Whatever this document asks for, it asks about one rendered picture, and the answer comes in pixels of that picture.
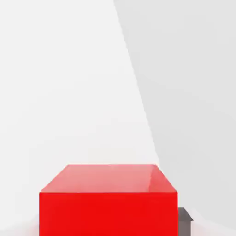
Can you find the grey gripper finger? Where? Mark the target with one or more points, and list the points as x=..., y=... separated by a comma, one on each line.
x=183, y=224

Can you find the small red cube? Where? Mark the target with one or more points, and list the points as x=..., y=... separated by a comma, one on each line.
x=108, y=212

